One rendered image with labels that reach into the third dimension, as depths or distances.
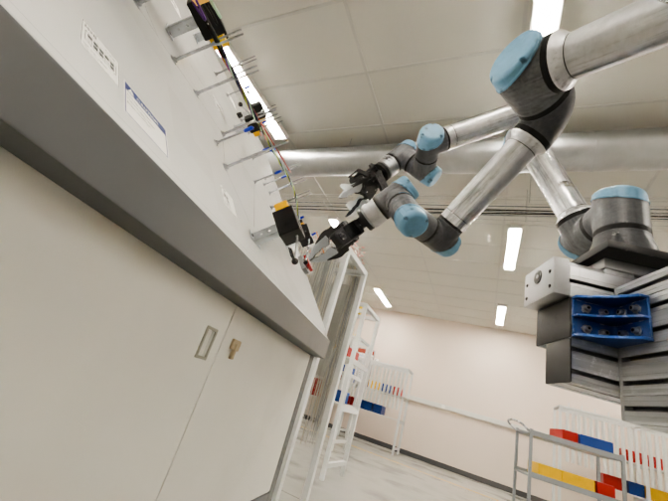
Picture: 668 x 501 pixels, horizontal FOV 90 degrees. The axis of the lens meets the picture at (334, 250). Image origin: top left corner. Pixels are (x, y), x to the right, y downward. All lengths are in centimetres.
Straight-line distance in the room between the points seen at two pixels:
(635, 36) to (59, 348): 91
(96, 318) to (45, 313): 5
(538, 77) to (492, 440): 843
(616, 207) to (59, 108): 109
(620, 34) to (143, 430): 96
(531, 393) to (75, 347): 889
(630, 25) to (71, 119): 79
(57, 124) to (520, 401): 895
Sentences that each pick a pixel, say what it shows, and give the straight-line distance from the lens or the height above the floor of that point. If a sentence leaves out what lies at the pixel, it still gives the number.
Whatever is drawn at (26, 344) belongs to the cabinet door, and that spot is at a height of 66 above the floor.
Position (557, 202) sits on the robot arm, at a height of 142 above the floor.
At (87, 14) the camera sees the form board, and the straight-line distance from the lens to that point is 51.
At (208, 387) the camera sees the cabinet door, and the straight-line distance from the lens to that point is 68.
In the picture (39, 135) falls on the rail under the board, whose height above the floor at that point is 81.
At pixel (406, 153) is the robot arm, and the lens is 122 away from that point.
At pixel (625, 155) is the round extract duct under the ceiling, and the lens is 344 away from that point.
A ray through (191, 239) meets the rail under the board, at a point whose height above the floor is 82.
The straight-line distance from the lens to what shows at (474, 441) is 893.
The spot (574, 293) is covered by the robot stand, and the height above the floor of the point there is 103.
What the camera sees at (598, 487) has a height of 64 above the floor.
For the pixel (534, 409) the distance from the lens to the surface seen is 903.
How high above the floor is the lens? 69
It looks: 23 degrees up
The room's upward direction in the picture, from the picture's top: 17 degrees clockwise
